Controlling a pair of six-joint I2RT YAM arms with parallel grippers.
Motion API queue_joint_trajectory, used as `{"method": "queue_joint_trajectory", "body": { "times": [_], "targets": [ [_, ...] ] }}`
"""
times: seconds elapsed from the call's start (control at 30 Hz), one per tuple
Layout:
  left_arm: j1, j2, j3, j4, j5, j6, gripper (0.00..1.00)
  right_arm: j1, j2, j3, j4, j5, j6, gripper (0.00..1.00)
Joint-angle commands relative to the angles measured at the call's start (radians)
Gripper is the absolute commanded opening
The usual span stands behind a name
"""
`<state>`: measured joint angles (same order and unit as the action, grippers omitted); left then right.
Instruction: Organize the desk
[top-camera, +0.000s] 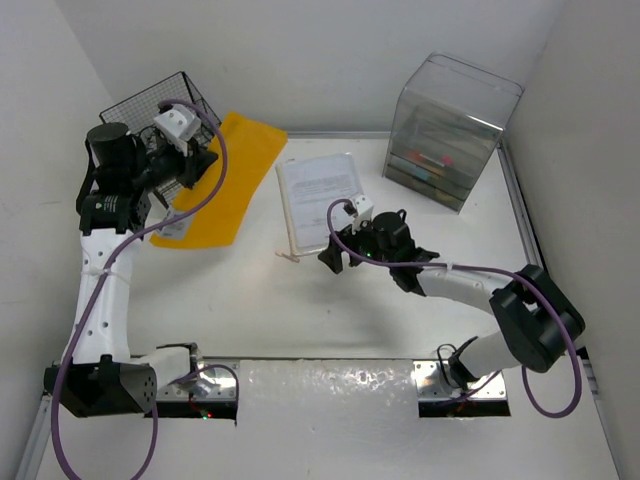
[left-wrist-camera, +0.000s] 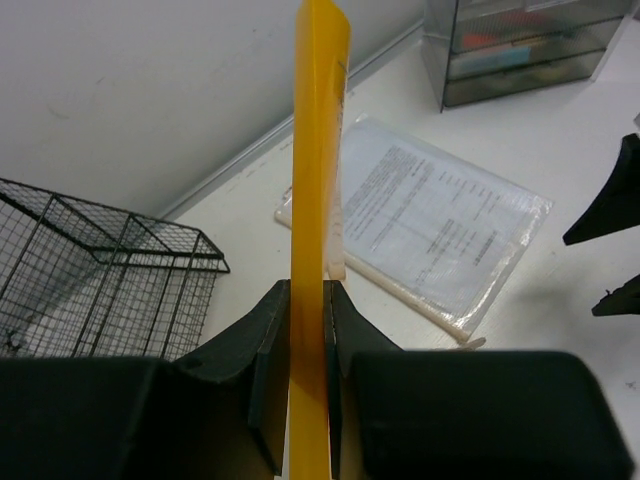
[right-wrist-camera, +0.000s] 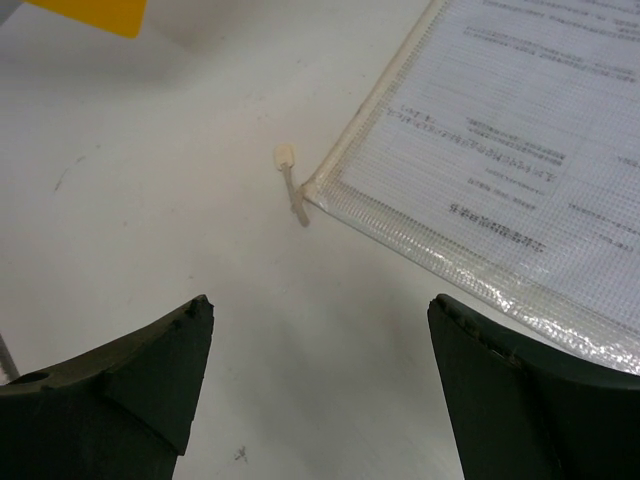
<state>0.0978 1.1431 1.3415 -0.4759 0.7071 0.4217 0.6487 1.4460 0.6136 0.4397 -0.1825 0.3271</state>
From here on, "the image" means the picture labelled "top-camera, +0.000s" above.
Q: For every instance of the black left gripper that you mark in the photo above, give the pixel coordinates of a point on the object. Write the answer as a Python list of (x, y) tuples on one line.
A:
[(190, 164)]

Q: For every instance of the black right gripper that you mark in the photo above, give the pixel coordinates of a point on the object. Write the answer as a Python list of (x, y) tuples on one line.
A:
[(333, 255)]

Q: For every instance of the yellow clip file folder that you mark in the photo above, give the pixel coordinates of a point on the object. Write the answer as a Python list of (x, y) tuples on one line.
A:
[(252, 148)]

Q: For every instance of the blue translucent highlighter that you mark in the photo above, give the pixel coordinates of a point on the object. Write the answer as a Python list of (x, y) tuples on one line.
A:
[(421, 174)]

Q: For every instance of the yellow translucent highlighter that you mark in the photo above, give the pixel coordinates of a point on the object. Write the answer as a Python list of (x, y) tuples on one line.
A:
[(435, 169)]

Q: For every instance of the orange black highlighter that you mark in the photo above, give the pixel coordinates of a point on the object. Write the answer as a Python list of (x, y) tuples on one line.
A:
[(415, 156)]

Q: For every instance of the pink black highlighter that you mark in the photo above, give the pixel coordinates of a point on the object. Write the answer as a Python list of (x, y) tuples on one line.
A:
[(446, 160)]

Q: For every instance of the clear plastic drawer cabinet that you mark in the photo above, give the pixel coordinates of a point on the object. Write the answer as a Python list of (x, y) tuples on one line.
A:
[(453, 107)]

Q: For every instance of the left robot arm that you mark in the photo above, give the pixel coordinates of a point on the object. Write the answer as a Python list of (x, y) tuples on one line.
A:
[(97, 375)]

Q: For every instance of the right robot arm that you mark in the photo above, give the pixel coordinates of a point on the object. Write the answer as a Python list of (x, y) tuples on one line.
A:
[(537, 324)]

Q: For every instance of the white front cover panel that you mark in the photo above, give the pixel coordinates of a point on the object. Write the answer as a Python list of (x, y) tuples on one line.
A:
[(341, 420)]

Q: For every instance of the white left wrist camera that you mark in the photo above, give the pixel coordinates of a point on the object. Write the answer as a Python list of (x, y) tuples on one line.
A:
[(178, 123)]

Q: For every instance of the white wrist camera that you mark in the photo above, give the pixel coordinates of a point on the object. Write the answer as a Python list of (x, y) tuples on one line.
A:
[(178, 123), (362, 209)]

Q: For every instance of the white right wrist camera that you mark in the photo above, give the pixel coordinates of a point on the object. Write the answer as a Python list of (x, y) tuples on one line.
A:
[(362, 209)]

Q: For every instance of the black wire mesh rack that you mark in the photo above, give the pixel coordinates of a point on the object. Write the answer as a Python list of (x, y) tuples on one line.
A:
[(138, 111)]

